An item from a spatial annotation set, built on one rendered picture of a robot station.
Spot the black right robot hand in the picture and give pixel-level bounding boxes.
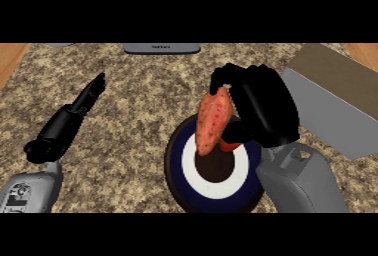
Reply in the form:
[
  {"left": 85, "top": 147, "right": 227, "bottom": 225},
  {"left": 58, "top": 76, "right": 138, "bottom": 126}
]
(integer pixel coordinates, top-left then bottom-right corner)
[{"left": 209, "top": 62, "right": 302, "bottom": 149}]

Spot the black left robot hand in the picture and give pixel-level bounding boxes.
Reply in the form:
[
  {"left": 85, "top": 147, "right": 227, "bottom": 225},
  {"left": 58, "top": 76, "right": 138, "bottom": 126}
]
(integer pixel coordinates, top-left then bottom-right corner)
[{"left": 23, "top": 71, "right": 109, "bottom": 165}]

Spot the orange sweet potato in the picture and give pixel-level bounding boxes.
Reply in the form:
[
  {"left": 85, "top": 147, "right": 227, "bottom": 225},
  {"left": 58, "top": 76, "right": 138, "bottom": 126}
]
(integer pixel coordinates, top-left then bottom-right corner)
[{"left": 194, "top": 85, "right": 244, "bottom": 157}]

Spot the grey and brown cardboard box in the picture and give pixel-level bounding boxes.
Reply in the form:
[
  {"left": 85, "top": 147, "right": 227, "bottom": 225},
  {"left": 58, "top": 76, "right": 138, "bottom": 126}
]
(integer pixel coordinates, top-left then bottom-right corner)
[{"left": 280, "top": 43, "right": 378, "bottom": 161}]

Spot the navy and white round plate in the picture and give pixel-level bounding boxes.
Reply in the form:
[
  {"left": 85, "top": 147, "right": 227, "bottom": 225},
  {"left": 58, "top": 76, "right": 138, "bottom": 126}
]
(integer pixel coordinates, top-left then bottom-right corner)
[{"left": 165, "top": 114, "right": 267, "bottom": 214}]

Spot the grey appliance with label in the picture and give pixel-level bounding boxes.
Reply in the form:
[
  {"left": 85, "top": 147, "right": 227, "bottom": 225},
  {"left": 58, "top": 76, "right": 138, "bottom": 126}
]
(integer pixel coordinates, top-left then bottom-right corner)
[{"left": 122, "top": 43, "right": 203, "bottom": 55}]

